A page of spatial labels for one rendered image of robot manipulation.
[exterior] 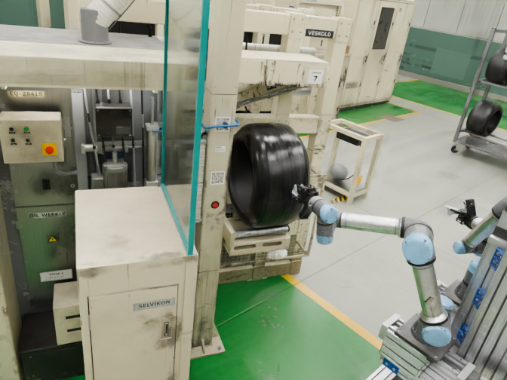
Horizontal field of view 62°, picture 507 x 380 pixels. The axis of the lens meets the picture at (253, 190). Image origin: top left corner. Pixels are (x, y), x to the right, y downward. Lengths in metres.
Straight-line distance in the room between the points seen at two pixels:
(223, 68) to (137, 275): 1.01
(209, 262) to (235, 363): 0.72
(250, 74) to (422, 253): 1.25
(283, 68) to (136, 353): 1.58
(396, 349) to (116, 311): 1.41
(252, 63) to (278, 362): 1.83
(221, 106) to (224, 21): 0.38
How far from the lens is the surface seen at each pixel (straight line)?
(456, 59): 13.69
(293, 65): 2.43
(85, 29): 2.19
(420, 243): 1.82
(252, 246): 2.40
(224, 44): 1.99
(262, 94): 2.55
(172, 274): 1.55
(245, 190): 2.61
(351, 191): 4.86
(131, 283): 1.54
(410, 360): 2.37
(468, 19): 13.71
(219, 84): 2.02
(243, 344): 2.97
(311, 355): 3.01
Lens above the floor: 2.16
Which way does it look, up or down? 26 degrees down
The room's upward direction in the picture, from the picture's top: 8 degrees clockwise
